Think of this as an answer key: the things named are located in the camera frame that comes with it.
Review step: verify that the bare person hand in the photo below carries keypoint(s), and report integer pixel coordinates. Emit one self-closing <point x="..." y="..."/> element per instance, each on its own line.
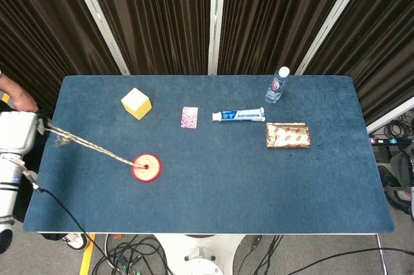
<point x="27" y="100"/>

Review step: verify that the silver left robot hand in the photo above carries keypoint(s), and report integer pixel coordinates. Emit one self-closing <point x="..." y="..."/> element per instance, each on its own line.
<point x="16" y="131"/>

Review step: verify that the red plastic disc with hole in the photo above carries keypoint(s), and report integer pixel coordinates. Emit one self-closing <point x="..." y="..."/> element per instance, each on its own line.
<point x="152" y="168"/>

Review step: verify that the bare person forearm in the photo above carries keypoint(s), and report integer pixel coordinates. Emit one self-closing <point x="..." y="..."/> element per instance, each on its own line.
<point x="8" y="84"/>

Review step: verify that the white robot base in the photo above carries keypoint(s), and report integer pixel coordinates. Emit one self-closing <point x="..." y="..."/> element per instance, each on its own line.
<point x="200" y="255"/>

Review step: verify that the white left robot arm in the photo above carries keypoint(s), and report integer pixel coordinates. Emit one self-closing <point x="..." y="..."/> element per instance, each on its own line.
<point x="8" y="187"/>

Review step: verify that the dark brown curtain panel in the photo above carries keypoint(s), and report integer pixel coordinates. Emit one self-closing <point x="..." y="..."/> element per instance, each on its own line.
<point x="39" y="22"/>
<point x="381" y="39"/>
<point x="161" y="19"/>
<point x="268" y="19"/>

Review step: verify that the yellow foam cube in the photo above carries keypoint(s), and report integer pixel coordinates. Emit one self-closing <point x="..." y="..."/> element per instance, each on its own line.
<point x="136" y="103"/>

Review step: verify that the white black sneaker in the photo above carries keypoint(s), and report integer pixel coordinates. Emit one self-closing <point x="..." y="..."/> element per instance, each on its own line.
<point x="77" y="241"/>

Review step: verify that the pink patterned card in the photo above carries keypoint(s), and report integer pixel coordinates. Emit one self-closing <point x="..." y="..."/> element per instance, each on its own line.
<point x="189" y="117"/>

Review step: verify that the white blue toothpaste tube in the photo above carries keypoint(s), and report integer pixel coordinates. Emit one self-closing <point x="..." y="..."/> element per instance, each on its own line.
<point x="239" y="115"/>

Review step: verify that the blue fabric table mat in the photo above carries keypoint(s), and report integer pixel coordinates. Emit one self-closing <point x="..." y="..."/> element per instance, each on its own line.
<point x="226" y="184"/>

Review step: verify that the clear plastic water bottle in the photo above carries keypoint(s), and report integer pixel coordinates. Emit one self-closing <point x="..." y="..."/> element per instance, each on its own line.
<point x="276" y="89"/>

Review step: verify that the gold foil wrapped package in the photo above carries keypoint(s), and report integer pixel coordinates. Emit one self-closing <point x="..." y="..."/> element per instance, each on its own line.
<point x="288" y="136"/>

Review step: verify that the black power strip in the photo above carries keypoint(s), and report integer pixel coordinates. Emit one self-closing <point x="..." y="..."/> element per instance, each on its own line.
<point x="388" y="141"/>

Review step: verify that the grey backpack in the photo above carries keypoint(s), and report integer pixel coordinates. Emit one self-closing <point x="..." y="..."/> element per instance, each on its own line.
<point x="404" y="165"/>

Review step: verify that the white partition post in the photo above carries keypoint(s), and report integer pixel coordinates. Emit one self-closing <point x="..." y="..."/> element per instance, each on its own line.
<point x="330" y="22"/>
<point x="216" y="19"/>
<point x="393" y="112"/>
<point x="100" y="22"/>

